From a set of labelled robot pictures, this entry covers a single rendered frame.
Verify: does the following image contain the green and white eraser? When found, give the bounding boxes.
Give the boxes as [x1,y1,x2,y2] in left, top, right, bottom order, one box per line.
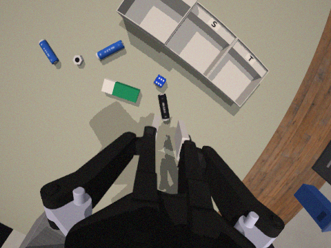
[101,78,140,103]

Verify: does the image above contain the blue aa battery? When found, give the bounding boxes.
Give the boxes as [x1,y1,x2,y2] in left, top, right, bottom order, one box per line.
[96,40,124,60]
[39,39,59,64]

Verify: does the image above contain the blue die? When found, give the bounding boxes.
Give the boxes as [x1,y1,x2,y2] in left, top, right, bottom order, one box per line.
[154,75,166,87]

